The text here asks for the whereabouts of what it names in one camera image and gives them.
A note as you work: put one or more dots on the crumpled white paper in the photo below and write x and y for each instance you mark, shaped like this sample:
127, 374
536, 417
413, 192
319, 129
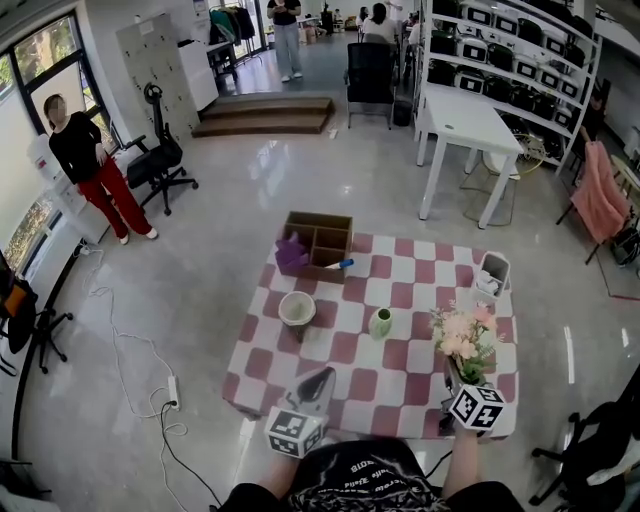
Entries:
487, 285

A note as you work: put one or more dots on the clothes rack with jackets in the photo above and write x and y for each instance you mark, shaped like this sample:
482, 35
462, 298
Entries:
230, 25

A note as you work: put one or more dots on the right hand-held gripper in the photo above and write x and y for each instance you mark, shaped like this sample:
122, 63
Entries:
477, 407

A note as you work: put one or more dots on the pale green vase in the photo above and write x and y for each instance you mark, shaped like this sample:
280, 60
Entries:
378, 330

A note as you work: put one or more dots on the brown wooden steps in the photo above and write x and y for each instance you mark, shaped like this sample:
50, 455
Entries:
265, 117

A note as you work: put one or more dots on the brown wooden organizer box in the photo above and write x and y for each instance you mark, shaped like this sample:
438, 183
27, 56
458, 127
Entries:
325, 240

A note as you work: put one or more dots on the pink cloth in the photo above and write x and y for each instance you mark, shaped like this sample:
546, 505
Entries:
597, 195

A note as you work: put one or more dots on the checkered cloth covered table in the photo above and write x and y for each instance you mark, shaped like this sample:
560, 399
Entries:
395, 360

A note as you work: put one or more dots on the person's right forearm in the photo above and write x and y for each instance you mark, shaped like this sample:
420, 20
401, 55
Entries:
462, 465

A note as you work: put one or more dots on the small white bin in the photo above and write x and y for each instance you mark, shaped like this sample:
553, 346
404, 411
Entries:
497, 267

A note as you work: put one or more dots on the white shelf rack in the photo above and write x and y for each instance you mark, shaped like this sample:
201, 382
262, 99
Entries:
425, 65

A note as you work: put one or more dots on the water dispenser bottle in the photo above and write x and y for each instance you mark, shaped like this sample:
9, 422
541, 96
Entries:
42, 155

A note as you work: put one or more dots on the white water dispenser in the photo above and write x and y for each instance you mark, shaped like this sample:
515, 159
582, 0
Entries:
87, 220

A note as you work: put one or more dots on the pink artificial flowers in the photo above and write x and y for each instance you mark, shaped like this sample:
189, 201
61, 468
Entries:
462, 332

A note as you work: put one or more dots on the grey locker cabinet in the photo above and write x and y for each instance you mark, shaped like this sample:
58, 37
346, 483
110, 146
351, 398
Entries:
150, 60

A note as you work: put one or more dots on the rows of black white cases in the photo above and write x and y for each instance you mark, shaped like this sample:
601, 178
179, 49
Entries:
472, 50

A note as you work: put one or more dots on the person's left forearm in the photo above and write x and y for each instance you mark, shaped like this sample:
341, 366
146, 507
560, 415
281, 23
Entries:
277, 475

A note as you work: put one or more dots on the purple cloth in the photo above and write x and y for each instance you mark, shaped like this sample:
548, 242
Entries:
291, 255

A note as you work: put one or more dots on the yellow hoop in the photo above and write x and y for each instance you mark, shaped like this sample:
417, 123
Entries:
542, 155

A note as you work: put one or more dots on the white cabinet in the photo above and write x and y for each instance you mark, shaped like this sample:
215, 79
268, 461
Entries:
197, 75

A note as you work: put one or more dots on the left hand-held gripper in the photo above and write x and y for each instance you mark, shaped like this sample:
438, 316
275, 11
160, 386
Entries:
292, 430

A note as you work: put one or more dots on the blue capped marker pen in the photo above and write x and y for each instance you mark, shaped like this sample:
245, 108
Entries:
346, 263

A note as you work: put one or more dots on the orange cushion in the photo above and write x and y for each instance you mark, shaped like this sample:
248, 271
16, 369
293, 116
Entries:
12, 300

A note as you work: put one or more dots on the white desk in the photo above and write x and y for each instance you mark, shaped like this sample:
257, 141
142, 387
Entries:
465, 125

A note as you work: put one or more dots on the black visitor chair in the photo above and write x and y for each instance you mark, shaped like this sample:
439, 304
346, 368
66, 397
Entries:
370, 70

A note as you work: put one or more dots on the person's black printed shirt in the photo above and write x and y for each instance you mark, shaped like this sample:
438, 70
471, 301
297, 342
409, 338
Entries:
360, 480

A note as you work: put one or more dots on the black office chair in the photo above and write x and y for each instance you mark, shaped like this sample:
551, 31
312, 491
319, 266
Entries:
155, 162
20, 320
595, 460

